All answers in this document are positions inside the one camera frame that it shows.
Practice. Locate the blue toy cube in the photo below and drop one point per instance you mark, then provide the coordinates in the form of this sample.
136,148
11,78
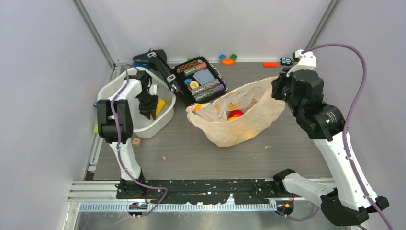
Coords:
222,57

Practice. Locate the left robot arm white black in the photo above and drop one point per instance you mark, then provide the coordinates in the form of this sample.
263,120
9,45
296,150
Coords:
116,127

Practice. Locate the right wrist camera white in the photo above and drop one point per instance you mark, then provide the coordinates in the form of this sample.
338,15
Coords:
306,60

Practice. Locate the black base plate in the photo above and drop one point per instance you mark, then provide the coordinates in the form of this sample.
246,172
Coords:
206,191

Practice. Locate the white plastic basin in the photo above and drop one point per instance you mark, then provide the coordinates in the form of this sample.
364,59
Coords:
143,127

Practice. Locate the small wooden cube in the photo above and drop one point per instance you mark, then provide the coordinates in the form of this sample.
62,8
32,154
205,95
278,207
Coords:
137,142

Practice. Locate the translucent plastic bag banana print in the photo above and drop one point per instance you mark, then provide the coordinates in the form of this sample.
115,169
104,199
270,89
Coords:
254,99

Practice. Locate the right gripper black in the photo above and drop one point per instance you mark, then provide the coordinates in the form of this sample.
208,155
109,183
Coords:
277,83

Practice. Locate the orange block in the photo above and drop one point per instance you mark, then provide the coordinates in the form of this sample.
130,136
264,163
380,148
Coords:
270,64

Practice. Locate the small toy car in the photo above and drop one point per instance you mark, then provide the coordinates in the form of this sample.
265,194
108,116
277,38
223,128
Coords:
286,61

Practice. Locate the black poker chip case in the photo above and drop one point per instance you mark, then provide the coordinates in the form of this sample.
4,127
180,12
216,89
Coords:
195,81

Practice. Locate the red fake apple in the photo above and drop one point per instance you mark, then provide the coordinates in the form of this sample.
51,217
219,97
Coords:
236,112

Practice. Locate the yellow fake lemon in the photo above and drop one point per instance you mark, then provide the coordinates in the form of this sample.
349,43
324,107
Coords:
233,118

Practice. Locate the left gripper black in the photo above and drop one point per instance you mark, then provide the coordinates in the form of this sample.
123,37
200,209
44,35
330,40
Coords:
146,110

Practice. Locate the yellow fake banana piece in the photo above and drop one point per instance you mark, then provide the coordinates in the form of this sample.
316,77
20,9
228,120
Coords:
160,106

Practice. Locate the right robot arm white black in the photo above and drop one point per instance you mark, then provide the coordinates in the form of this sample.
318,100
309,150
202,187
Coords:
350,201

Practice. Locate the green clip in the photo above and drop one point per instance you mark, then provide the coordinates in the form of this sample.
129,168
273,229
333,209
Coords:
95,130

